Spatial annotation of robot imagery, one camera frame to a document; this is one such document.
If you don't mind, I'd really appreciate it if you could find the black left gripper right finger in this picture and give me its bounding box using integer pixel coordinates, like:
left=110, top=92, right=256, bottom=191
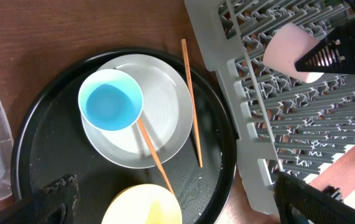
left=274, top=172, right=355, bottom=224

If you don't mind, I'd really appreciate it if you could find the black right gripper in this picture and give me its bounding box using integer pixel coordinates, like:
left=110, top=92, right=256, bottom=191
left=295, top=0, right=355, bottom=74

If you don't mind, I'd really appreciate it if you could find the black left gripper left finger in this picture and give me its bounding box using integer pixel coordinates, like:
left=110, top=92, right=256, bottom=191
left=0, top=174, right=79, bottom=224

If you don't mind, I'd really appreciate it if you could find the pink plastic cup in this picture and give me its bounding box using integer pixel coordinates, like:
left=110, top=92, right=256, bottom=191
left=263, top=23, right=323, bottom=83

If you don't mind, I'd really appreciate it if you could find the yellow bowl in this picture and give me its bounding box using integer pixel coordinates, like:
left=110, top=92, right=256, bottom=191
left=101, top=184, right=183, bottom=224

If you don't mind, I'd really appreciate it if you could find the wooden chopstick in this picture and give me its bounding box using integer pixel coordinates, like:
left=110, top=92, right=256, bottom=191
left=181, top=39, right=203, bottom=168
left=137, top=118, right=175, bottom=195

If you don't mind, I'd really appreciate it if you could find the light blue plastic cup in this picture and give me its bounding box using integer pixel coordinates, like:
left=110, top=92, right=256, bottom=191
left=78, top=69, right=144, bottom=131

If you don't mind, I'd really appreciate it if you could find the grey round plate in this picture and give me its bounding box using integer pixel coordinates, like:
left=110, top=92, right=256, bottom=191
left=81, top=54, right=193, bottom=169

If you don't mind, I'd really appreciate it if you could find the grey dishwasher rack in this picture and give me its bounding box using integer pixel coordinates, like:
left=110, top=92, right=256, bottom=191
left=185, top=0, right=355, bottom=215

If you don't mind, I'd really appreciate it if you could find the black round tray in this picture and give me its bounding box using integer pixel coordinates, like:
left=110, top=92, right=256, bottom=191
left=11, top=47, right=236, bottom=223

